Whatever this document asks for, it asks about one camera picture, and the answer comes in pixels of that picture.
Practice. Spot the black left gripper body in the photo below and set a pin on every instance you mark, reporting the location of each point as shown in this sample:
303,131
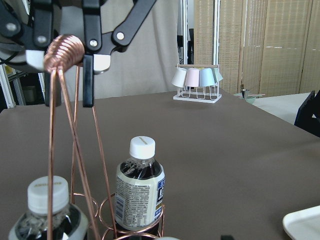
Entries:
37,33

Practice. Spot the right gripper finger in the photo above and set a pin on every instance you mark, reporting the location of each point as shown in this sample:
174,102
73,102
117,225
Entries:
226,237
28,42
95,50

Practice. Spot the tea bottle dark liquid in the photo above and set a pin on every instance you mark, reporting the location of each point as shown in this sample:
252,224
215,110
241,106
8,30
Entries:
167,238

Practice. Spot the cream rabbit tray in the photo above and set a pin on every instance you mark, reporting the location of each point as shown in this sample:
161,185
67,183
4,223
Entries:
303,224

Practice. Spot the white cup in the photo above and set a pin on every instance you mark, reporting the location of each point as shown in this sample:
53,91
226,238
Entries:
179,77

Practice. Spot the pink cup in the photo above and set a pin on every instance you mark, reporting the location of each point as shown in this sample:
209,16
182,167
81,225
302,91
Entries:
192,77

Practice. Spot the blue cup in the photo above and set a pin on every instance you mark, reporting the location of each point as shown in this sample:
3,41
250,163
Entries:
206,77

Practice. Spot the white cup rack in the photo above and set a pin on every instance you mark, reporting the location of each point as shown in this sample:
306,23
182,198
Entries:
208,94

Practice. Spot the green cup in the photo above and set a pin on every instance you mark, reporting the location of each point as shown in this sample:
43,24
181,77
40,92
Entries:
217,75

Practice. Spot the black equipment case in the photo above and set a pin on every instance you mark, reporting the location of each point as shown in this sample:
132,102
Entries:
308,115

